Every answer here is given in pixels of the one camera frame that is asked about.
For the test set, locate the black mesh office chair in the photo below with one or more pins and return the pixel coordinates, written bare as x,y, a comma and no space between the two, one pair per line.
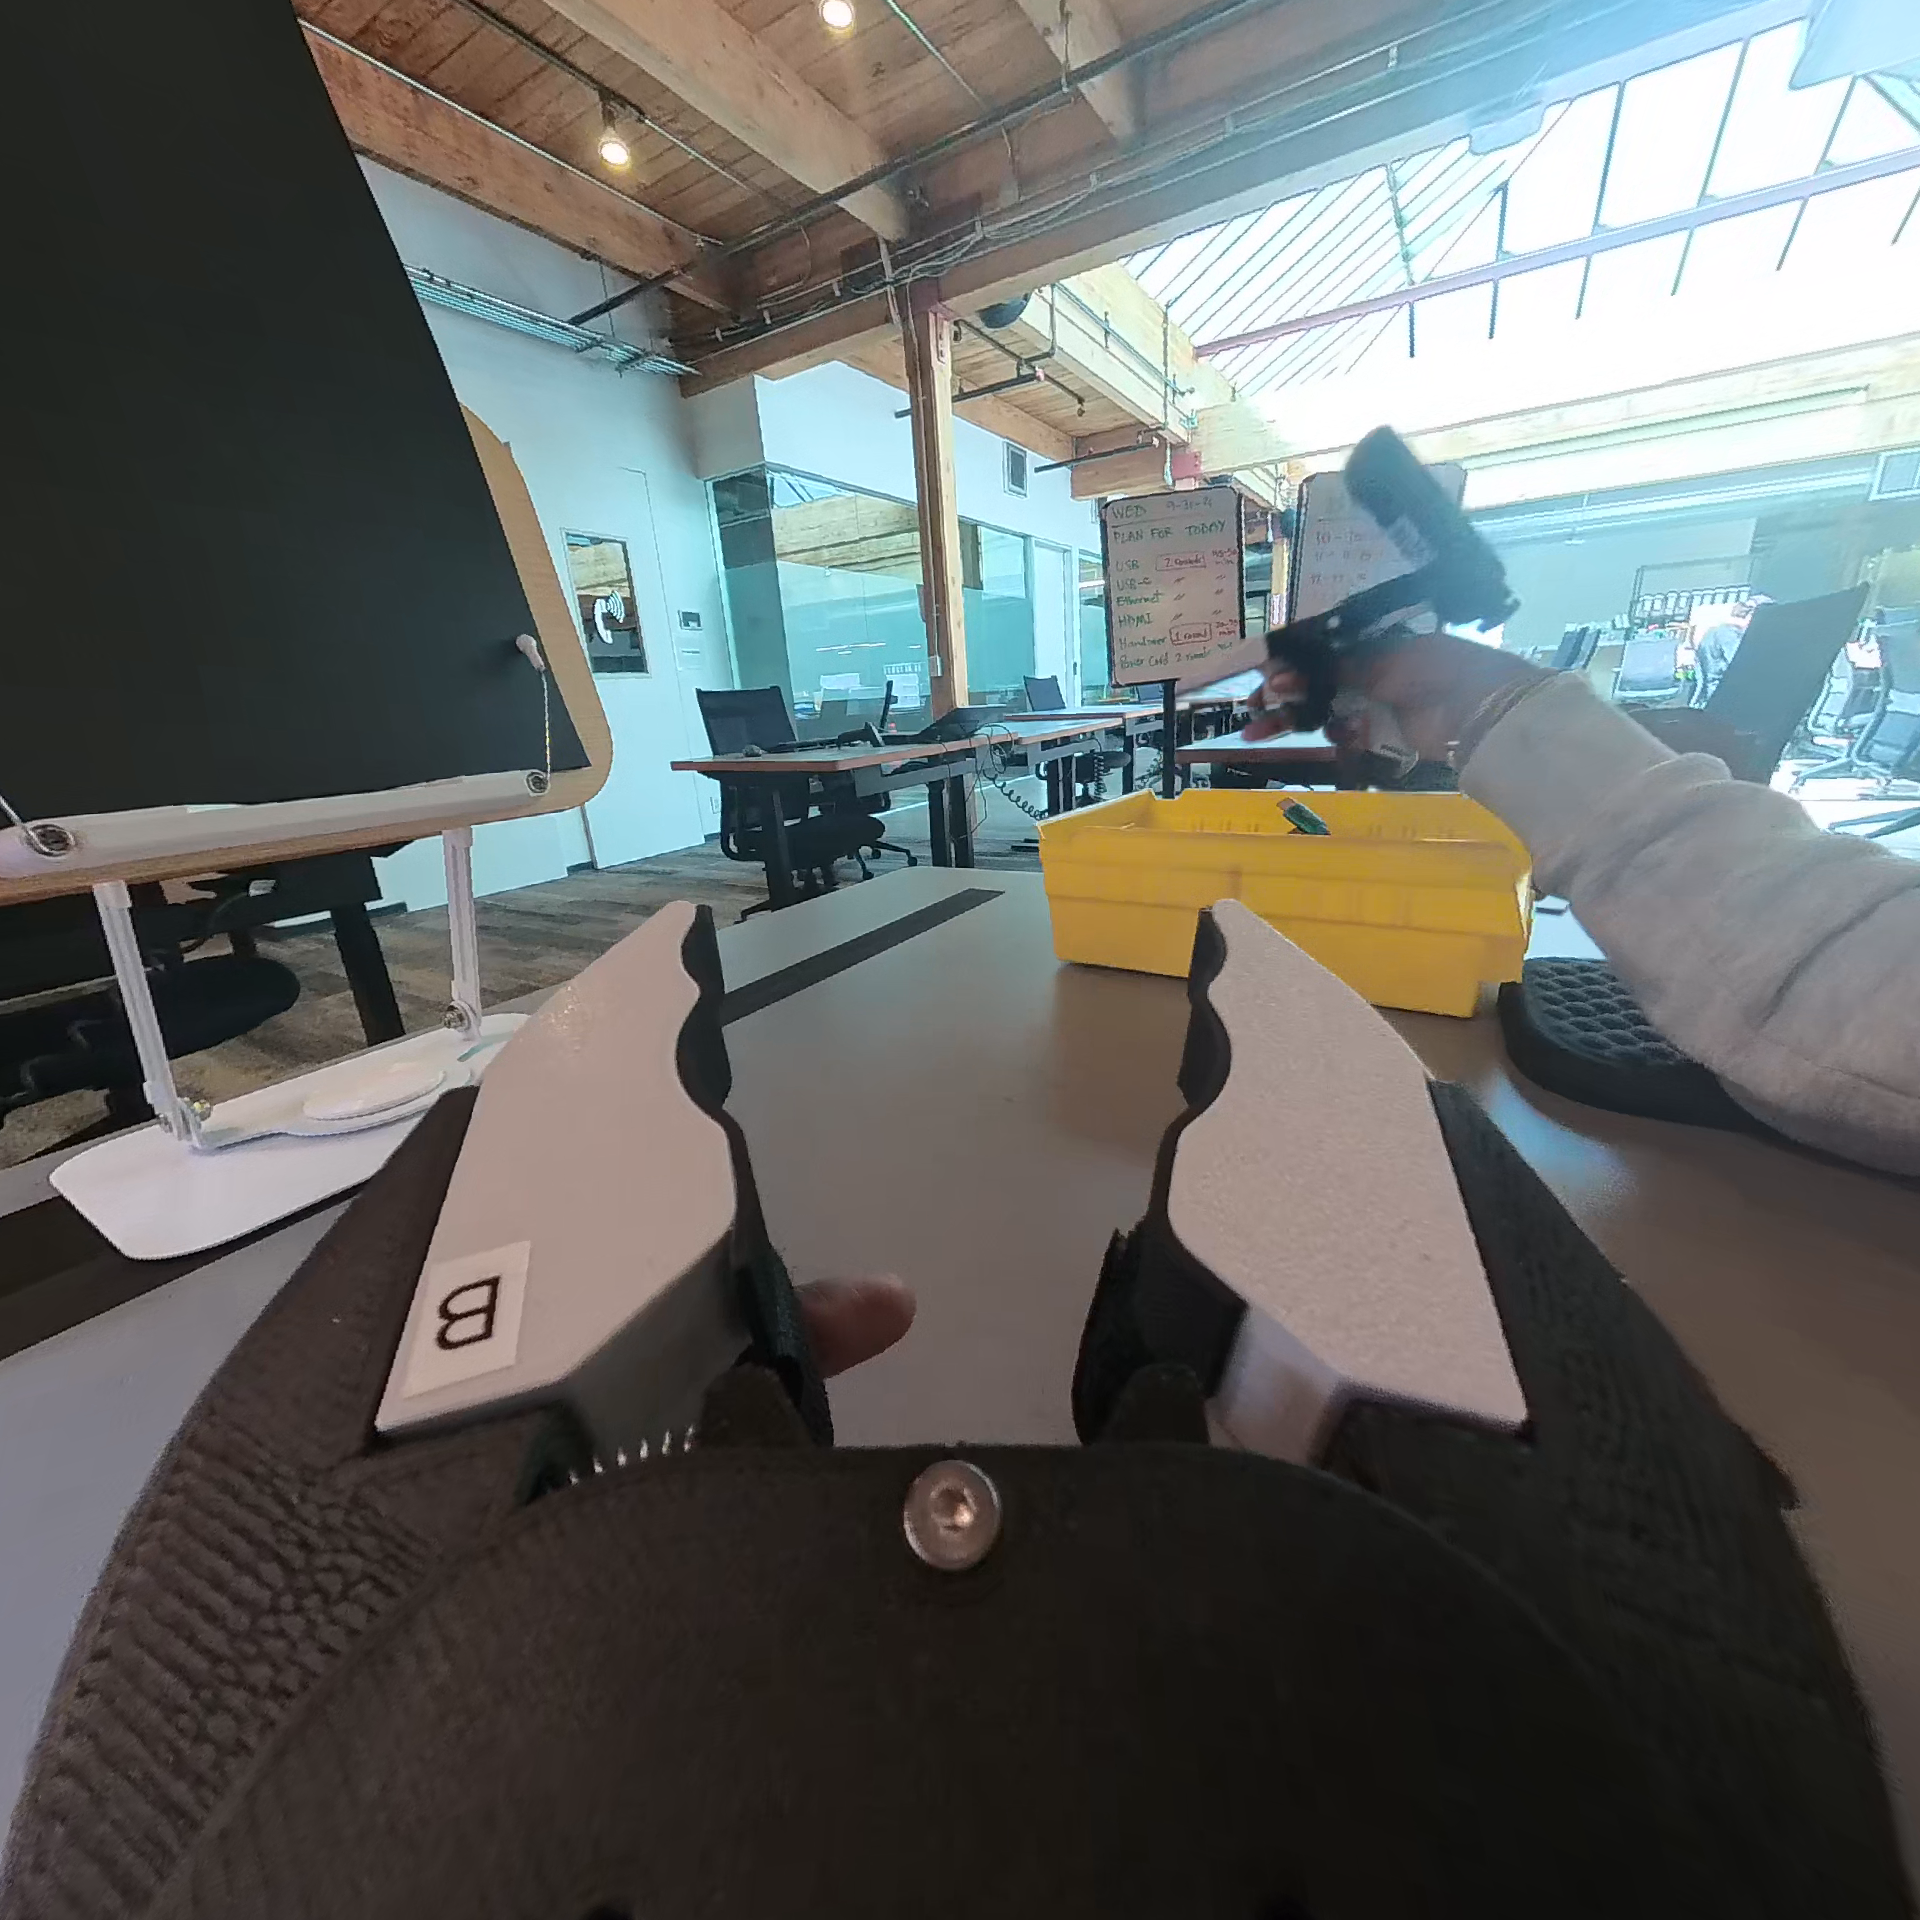
749,720

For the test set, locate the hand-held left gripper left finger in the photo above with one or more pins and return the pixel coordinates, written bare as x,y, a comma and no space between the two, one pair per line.
586,1170

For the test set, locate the black honeycomb mat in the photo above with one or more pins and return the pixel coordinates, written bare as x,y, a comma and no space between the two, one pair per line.
1604,1035

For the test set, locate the wooden support post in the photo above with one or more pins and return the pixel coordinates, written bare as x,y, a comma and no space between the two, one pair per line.
937,524

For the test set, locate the wood-edged office desk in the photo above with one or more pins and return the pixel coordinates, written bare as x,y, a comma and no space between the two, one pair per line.
953,818

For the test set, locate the person's right forearm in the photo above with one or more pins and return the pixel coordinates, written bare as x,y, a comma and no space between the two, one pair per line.
1694,901

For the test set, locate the yellow plastic bin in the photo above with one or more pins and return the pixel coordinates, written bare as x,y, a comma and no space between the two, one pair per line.
1276,931

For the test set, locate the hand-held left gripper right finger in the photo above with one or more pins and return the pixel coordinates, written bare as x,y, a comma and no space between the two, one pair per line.
1318,1184

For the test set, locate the person's left hand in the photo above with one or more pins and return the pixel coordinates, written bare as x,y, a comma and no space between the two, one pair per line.
861,1320

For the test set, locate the black board on white stand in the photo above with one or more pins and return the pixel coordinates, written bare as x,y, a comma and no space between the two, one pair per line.
224,450

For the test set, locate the person's right hand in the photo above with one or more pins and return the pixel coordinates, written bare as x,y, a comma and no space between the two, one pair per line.
1411,705

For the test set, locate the whiteboard on stand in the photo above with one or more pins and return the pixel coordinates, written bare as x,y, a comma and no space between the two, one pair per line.
1171,586
1328,524

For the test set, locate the framed wall picture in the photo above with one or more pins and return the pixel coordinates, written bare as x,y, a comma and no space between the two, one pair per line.
609,599

